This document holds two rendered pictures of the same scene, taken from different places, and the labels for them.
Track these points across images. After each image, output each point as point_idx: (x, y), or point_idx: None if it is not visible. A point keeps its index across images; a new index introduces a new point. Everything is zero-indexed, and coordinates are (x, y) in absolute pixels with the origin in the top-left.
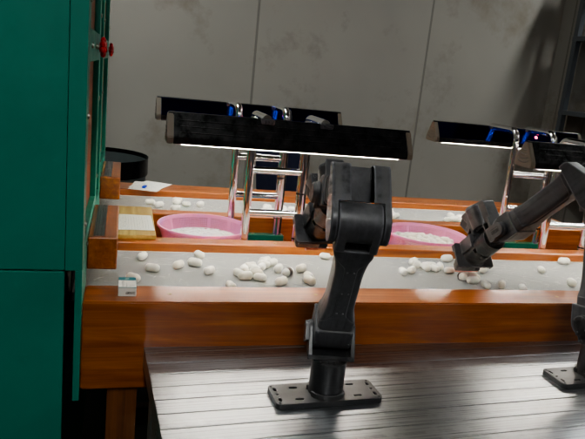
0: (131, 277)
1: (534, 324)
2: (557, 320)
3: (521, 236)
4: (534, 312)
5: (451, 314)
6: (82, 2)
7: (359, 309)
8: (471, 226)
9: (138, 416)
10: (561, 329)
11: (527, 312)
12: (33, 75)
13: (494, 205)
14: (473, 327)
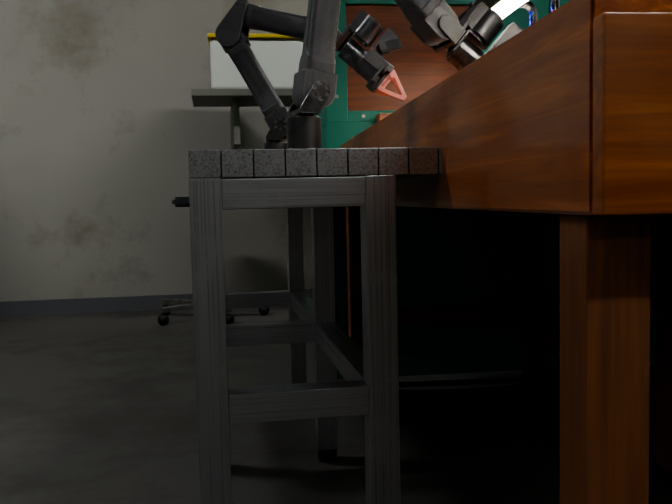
0: None
1: (400, 134)
2: (406, 125)
3: (425, 32)
4: (399, 118)
5: (380, 131)
6: None
7: (365, 135)
8: (491, 45)
9: (535, 333)
10: (409, 138)
11: (397, 119)
12: None
13: (476, 7)
14: (385, 144)
